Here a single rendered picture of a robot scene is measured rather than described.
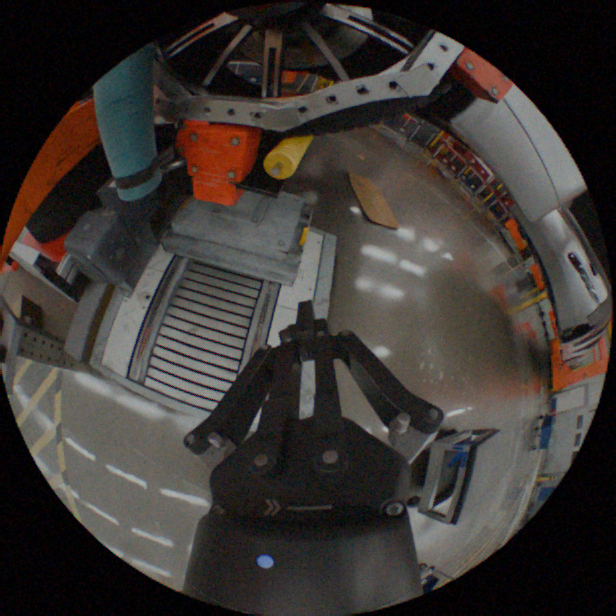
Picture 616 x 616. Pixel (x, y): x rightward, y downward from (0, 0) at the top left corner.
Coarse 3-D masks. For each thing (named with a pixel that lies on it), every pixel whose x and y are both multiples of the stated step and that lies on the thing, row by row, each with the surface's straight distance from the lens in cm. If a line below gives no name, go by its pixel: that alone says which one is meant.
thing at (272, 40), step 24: (192, 24) 69; (216, 24) 52; (264, 24) 52; (288, 24) 46; (312, 24) 48; (408, 24) 63; (168, 48) 57; (192, 48) 65; (264, 48) 46; (408, 48) 46; (192, 72) 56; (216, 72) 49; (264, 72) 45; (336, 72) 43; (384, 72) 42; (240, 96) 46; (264, 96) 45; (288, 96) 45
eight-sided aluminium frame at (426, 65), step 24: (432, 48) 35; (456, 48) 37; (168, 72) 50; (408, 72) 33; (432, 72) 35; (168, 96) 43; (192, 96) 46; (216, 96) 43; (312, 96) 33; (336, 96) 32; (360, 96) 32; (384, 96) 33; (408, 96) 33; (168, 120) 44; (216, 120) 38; (240, 120) 36; (264, 120) 35; (288, 120) 34
